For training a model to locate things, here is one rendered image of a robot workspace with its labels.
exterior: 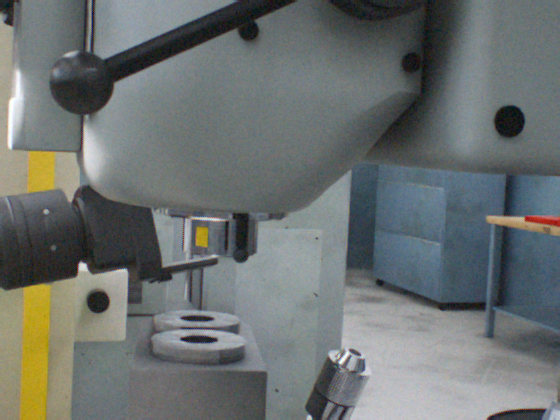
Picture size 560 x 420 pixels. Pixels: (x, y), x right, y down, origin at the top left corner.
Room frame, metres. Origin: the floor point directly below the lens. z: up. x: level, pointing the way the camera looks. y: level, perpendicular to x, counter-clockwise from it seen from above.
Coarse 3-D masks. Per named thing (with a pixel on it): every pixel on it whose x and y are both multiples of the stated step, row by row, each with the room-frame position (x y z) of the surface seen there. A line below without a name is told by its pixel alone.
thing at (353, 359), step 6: (348, 348) 0.92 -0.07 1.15; (336, 354) 0.92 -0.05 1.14; (342, 354) 0.91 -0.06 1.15; (348, 354) 0.91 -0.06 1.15; (354, 354) 0.91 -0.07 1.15; (360, 354) 0.92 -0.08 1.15; (342, 360) 0.91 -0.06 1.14; (348, 360) 0.91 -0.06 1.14; (354, 360) 0.91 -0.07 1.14; (360, 360) 0.91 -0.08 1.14; (348, 366) 0.90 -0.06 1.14; (354, 366) 0.90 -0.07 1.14; (360, 366) 0.91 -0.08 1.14
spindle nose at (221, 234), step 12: (192, 228) 0.58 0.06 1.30; (216, 228) 0.57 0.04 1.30; (228, 228) 0.57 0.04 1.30; (252, 228) 0.58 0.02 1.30; (192, 240) 0.58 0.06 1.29; (216, 240) 0.57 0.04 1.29; (228, 240) 0.57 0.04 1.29; (252, 240) 0.58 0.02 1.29; (192, 252) 0.58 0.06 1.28; (204, 252) 0.57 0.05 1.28; (216, 252) 0.57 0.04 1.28; (228, 252) 0.57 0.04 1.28; (252, 252) 0.58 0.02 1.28
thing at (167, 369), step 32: (160, 320) 0.94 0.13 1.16; (192, 320) 0.98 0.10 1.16; (224, 320) 0.96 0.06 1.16; (160, 352) 0.83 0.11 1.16; (192, 352) 0.82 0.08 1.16; (224, 352) 0.83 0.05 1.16; (256, 352) 0.88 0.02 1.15; (160, 384) 0.80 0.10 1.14; (192, 384) 0.80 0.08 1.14; (224, 384) 0.81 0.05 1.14; (256, 384) 0.81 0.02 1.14; (128, 416) 0.80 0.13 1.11; (160, 416) 0.80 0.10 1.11; (192, 416) 0.80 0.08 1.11; (224, 416) 0.81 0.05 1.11; (256, 416) 0.81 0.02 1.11
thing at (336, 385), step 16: (336, 352) 0.93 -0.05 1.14; (336, 368) 0.90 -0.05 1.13; (368, 368) 0.92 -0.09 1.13; (320, 384) 0.91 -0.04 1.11; (336, 384) 0.90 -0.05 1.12; (352, 384) 0.90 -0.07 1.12; (320, 400) 0.91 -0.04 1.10; (336, 400) 0.90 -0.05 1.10; (352, 400) 0.91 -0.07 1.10; (336, 416) 0.91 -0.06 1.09
